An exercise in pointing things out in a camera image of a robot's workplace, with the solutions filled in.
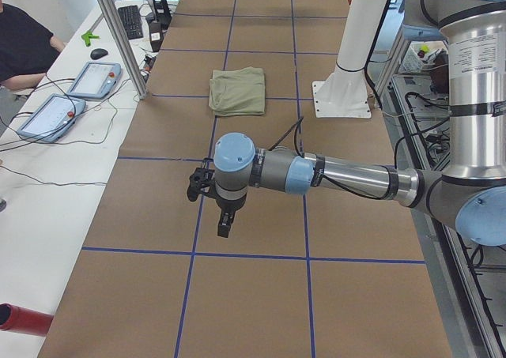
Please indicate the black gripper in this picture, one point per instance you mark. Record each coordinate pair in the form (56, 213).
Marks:
(229, 205)

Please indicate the olive green long-sleeve shirt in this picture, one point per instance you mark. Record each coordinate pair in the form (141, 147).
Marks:
(238, 92)

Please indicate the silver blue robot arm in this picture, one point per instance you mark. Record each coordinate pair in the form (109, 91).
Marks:
(468, 195)

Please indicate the brown paper table cover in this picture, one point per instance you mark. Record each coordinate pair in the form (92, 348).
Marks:
(327, 274)

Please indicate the far blue teach pendant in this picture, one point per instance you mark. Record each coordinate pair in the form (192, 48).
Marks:
(95, 81)

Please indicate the blue teach pendant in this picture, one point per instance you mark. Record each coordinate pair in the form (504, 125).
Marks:
(52, 119)
(95, 81)

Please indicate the black power box with label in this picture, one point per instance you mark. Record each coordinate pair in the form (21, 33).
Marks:
(155, 36)

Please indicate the near blue teach pendant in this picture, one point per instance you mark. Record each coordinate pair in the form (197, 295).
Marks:
(52, 119)

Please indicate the black computer mouse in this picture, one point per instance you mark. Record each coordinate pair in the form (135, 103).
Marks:
(98, 53)

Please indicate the black keyboard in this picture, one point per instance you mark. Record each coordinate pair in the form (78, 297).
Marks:
(131, 20)

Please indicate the green plastic clamp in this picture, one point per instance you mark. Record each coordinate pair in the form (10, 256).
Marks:
(88, 36)

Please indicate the red cylinder bottle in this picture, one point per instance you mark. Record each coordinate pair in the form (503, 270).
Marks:
(24, 321)

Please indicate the seated person in black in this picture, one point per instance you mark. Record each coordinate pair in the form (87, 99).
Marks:
(28, 49)

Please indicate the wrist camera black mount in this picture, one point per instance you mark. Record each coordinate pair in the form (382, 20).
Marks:
(202, 182)

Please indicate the white mast base plate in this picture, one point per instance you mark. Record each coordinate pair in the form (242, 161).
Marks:
(341, 95)

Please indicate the aluminium frame post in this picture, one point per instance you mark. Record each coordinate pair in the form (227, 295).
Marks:
(119, 35)

